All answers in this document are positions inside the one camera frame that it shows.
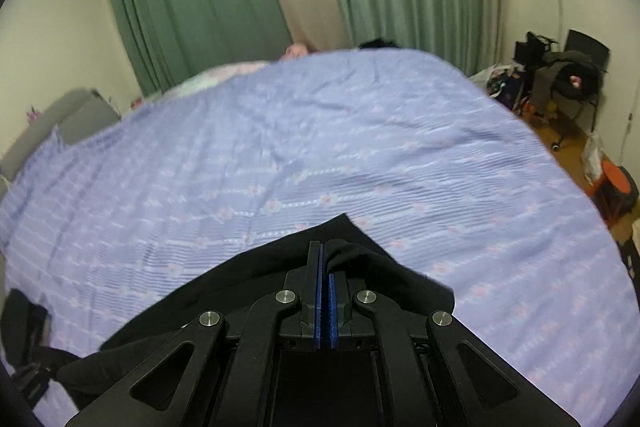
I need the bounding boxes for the black pants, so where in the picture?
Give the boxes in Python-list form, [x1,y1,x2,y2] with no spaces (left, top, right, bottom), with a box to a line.
[1,215,454,409]

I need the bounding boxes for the purple floral bed sheet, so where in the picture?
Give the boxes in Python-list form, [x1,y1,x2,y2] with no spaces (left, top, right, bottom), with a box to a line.
[1,50,639,426]

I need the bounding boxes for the orange stool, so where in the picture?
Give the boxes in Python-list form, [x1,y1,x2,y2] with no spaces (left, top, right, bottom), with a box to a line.
[587,158,639,229]

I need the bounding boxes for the grey padded headboard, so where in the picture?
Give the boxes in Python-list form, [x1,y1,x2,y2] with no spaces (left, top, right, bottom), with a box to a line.
[1,89,120,197]

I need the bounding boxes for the black chair with clothes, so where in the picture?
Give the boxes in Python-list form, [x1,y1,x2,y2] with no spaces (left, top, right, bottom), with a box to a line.
[513,29,611,130]

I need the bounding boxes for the white pink blanket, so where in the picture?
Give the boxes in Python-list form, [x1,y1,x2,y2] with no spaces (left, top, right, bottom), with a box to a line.
[130,42,321,111]

